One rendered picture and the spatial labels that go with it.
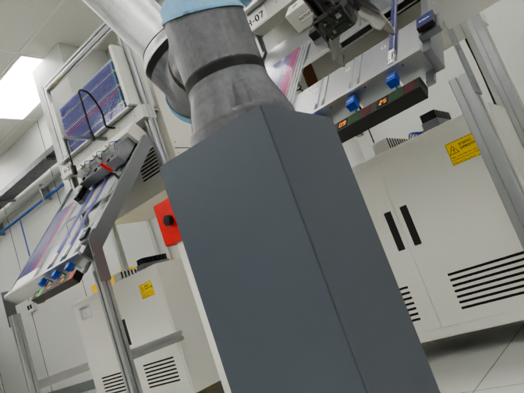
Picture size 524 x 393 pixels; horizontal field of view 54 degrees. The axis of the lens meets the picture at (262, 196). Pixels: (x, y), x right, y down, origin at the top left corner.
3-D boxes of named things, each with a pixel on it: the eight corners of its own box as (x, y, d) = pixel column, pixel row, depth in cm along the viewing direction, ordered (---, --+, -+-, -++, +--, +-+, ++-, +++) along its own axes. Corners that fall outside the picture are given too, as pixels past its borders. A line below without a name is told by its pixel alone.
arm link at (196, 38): (186, 65, 64) (154, -27, 67) (181, 109, 77) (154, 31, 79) (273, 46, 68) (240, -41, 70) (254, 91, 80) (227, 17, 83)
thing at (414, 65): (437, 72, 114) (419, 49, 110) (232, 185, 152) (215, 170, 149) (437, 69, 114) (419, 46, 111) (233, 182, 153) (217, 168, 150)
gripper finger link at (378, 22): (394, 45, 103) (351, 29, 102) (394, 31, 107) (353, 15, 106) (401, 32, 101) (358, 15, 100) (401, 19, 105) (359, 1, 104)
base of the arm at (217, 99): (257, 110, 60) (230, 36, 61) (172, 163, 68) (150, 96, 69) (318, 120, 72) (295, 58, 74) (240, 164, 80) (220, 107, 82)
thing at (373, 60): (430, 61, 113) (423, 51, 112) (228, 177, 152) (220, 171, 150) (428, 22, 126) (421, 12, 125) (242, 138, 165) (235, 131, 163)
